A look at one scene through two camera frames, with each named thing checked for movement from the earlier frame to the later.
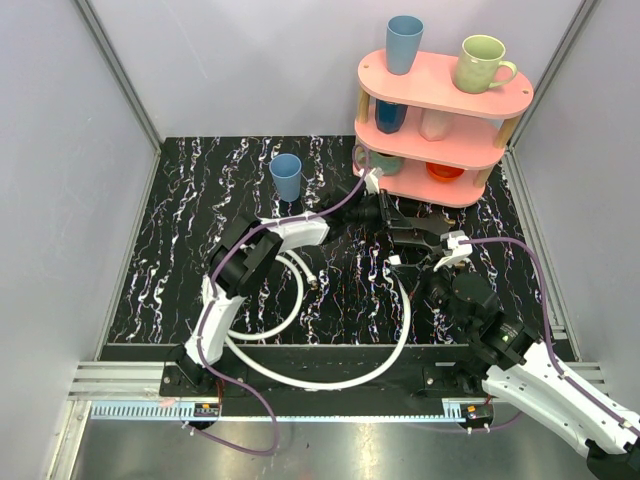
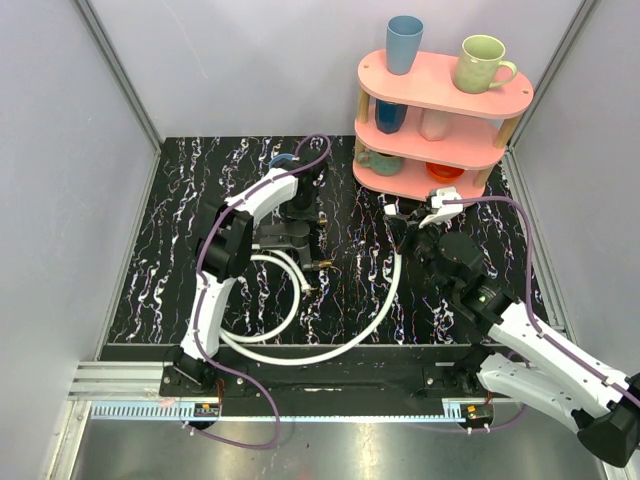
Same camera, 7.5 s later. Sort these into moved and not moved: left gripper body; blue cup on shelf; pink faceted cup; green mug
Moved: left gripper body
Not moved: pink faceted cup; blue cup on shelf; green mug
